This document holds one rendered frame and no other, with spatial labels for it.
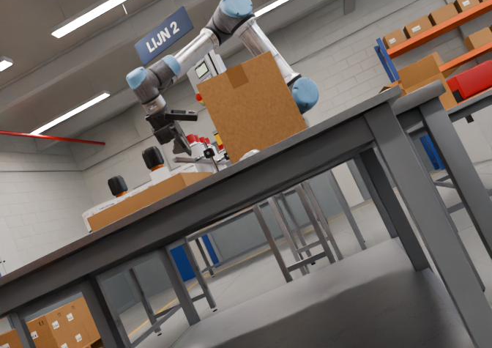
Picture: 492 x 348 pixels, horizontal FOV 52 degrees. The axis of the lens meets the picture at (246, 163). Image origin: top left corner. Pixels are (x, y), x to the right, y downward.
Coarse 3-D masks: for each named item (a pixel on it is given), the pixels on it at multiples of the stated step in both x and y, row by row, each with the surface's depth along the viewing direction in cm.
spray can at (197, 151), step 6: (192, 138) 193; (192, 144) 192; (198, 144) 192; (192, 150) 191; (198, 150) 191; (192, 156) 192; (198, 156) 191; (198, 168) 191; (204, 168) 190; (210, 168) 192
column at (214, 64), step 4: (212, 52) 236; (204, 56) 237; (208, 56) 237; (212, 56) 236; (208, 60) 237; (212, 60) 236; (216, 60) 236; (212, 64) 237; (216, 64) 236; (212, 68) 236; (216, 68) 236; (220, 68) 237; (212, 72) 236; (216, 72) 237; (220, 72) 236
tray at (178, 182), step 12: (168, 180) 117; (180, 180) 117; (192, 180) 123; (144, 192) 118; (156, 192) 118; (168, 192) 117; (120, 204) 119; (132, 204) 119; (144, 204) 118; (96, 216) 121; (108, 216) 120; (120, 216) 119; (96, 228) 121
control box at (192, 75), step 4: (216, 56) 242; (204, 60) 238; (220, 60) 243; (196, 64) 242; (208, 64) 237; (220, 64) 242; (192, 68) 245; (208, 68) 237; (224, 68) 242; (188, 72) 247; (192, 72) 245; (208, 72) 238; (188, 76) 248; (192, 76) 246; (196, 76) 244; (204, 76) 240; (212, 76) 237; (192, 80) 247; (196, 80) 245; (200, 80) 243; (192, 84) 247; (196, 84) 245; (196, 88) 246; (196, 92) 247; (204, 104) 246
